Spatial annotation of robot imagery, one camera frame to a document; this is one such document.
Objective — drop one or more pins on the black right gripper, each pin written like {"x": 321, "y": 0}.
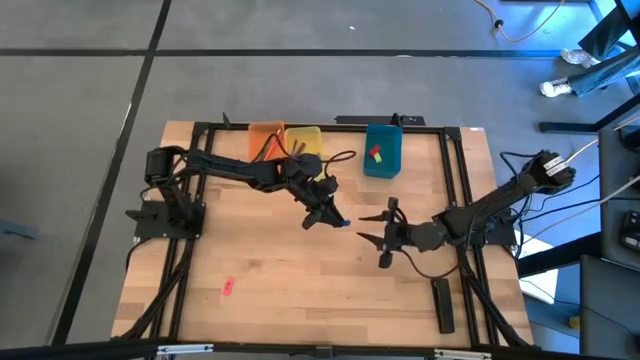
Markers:
{"x": 415, "y": 236}

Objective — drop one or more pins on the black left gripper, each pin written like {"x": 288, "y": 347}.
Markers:
{"x": 321, "y": 195}

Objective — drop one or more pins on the blue eraser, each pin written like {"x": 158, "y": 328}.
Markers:
{"x": 346, "y": 223}

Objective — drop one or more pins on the pink eraser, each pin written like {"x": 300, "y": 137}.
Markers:
{"x": 228, "y": 286}

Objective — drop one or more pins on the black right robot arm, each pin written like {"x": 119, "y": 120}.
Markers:
{"x": 500, "y": 197}

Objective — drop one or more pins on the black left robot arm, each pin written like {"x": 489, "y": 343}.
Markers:
{"x": 230, "y": 170}

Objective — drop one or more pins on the yellow translucent plastic bin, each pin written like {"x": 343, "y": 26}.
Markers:
{"x": 311, "y": 137}

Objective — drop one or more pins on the teal plastic bin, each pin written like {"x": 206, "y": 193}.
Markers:
{"x": 392, "y": 145}

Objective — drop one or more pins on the orange translucent plastic bin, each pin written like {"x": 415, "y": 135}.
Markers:
{"x": 260, "y": 140}

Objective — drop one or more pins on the black rectangular box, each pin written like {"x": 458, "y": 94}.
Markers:
{"x": 443, "y": 305}

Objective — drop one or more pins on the black power strip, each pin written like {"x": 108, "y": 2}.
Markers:
{"x": 370, "y": 120}

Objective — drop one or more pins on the white paper sheet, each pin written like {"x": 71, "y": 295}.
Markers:
{"x": 542, "y": 280}

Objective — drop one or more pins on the black table leg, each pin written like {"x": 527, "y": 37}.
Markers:
{"x": 570, "y": 127}

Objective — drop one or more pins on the person's foot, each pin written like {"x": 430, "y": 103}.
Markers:
{"x": 555, "y": 88}
{"x": 577, "y": 57}

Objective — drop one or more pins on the grey desk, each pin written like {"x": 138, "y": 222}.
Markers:
{"x": 612, "y": 165}

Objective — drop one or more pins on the grey cabinet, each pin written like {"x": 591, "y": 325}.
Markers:
{"x": 610, "y": 310}

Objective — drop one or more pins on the black controller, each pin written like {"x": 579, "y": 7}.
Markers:
{"x": 631, "y": 230}

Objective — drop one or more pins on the person's leg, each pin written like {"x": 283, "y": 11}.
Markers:
{"x": 605, "y": 75}

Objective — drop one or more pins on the black rig crossbar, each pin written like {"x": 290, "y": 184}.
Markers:
{"x": 75, "y": 351}

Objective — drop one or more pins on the black aluminium table frame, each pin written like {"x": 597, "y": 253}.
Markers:
{"x": 350, "y": 128}

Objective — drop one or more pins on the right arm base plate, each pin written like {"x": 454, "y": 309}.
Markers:
{"x": 500, "y": 238}

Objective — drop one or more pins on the silver metal bracket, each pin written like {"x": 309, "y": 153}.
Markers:
{"x": 185, "y": 349}
{"x": 462, "y": 354}

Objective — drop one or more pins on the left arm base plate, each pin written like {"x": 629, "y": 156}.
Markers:
{"x": 150, "y": 226}

